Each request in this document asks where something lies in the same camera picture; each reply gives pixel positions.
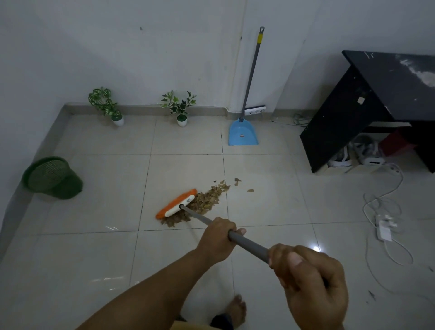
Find person's right hand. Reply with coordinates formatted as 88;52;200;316
268;243;349;330

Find person's left hand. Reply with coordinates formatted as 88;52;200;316
196;218;247;267

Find orange broom with grey handle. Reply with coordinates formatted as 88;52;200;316
156;189;271;264

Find person's left forearm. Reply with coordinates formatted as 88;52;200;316
76;249;211;330

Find pile of dry brown leaves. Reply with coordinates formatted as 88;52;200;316
161;183;231;228

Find person's foot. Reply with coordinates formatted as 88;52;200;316
222;294;247;329

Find person's dark shorts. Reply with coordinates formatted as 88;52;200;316
210;313;234;330

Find white power adapter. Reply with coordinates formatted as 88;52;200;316
375;215;398;242

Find white shoe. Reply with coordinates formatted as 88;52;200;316
327;146;352;168
352;134;386;166

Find pointed-leaf plant in white pot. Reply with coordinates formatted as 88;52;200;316
160;90;197;128

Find red box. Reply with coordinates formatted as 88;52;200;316
379;131;417;157

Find round-leaf plant in white pot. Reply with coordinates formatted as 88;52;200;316
88;87;125;127

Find green mesh waste basket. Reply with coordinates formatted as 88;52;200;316
22;156;84;200

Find black table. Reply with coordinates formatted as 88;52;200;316
300;50;435;174

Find blue dustpan with grey handle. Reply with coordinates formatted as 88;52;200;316
228;27;266;146

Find white cable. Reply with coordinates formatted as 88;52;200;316
362;163;435;304

